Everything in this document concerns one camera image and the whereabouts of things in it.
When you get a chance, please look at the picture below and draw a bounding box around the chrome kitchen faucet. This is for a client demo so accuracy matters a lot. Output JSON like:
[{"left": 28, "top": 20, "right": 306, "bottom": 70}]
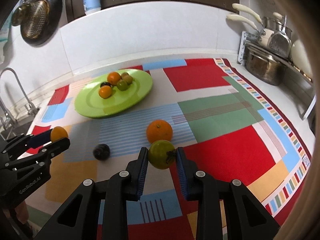
[{"left": 0, "top": 67, "right": 40, "bottom": 140}]

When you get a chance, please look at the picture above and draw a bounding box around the green tomato-like fruit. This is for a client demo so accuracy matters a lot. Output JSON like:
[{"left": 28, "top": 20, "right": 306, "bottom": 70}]
[{"left": 148, "top": 140, "right": 175, "bottom": 170}]

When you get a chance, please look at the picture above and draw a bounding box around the oval orange fruit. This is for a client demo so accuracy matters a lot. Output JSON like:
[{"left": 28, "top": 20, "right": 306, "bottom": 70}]
[{"left": 50, "top": 126, "right": 68, "bottom": 142}]

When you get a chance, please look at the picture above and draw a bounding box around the round orange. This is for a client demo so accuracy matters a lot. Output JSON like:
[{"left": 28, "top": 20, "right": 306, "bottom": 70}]
[{"left": 146, "top": 120, "right": 173, "bottom": 144}]

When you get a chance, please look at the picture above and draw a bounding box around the small orange fruit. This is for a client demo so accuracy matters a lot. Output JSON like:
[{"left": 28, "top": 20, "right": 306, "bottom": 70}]
[{"left": 98, "top": 85, "right": 112, "bottom": 99}]

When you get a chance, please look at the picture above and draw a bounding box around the small yellow-brown fruit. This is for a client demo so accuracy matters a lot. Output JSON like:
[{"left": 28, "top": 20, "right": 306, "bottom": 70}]
[{"left": 121, "top": 72, "right": 129, "bottom": 77}]

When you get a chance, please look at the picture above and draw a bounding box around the black frying pan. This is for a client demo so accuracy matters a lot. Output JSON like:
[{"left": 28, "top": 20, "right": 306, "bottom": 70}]
[{"left": 22, "top": 0, "right": 63, "bottom": 46}]

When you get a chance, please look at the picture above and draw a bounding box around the white metal rack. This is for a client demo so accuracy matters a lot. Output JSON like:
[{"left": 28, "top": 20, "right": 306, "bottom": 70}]
[{"left": 236, "top": 31, "right": 316, "bottom": 120}]

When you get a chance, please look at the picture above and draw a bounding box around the large orange with stem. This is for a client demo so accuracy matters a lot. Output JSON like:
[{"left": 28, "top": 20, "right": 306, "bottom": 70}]
[{"left": 107, "top": 72, "right": 121, "bottom": 86}]

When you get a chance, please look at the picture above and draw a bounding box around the small green-yellow fruit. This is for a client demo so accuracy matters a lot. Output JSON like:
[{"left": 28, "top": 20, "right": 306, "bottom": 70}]
[{"left": 122, "top": 75, "right": 133, "bottom": 85}]

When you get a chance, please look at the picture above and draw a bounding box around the steel cooking pot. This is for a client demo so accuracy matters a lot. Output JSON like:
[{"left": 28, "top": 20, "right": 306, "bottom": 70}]
[{"left": 245, "top": 46, "right": 287, "bottom": 86}]

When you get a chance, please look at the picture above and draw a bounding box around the metal spatula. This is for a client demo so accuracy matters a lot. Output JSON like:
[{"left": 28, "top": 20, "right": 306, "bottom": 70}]
[{"left": 267, "top": 12, "right": 292, "bottom": 58}]

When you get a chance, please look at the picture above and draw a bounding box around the cream-handled saucepan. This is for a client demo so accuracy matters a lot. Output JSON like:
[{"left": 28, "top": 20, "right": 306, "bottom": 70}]
[{"left": 226, "top": 3, "right": 274, "bottom": 48}]

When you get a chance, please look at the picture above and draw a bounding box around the brass mesh strainer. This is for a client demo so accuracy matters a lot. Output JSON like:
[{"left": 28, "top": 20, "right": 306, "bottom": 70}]
[{"left": 11, "top": 0, "right": 49, "bottom": 39}]

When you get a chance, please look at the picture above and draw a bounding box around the dark plum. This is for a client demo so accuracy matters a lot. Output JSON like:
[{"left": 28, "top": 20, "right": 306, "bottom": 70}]
[
  {"left": 93, "top": 144, "right": 110, "bottom": 161},
  {"left": 100, "top": 82, "right": 112, "bottom": 87}
]

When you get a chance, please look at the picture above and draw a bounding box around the cream ceramic jug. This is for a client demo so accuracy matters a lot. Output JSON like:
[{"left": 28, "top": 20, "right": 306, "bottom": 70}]
[{"left": 291, "top": 40, "right": 313, "bottom": 78}]

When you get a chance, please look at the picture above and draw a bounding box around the colourful patchwork tablecloth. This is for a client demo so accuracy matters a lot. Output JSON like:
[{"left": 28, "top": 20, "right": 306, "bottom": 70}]
[{"left": 27, "top": 59, "right": 315, "bottom": 230}]

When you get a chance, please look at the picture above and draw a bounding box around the green lime on plate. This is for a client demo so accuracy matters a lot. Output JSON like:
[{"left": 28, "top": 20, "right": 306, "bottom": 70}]
[{"left": 116, "top": 80, "right": 129, "bottom": 91}]

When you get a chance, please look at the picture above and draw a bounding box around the green plastic plate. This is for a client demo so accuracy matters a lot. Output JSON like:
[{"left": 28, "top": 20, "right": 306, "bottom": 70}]
[{"left": 74, "top": 69, "right": 153, "bottom": 118}]

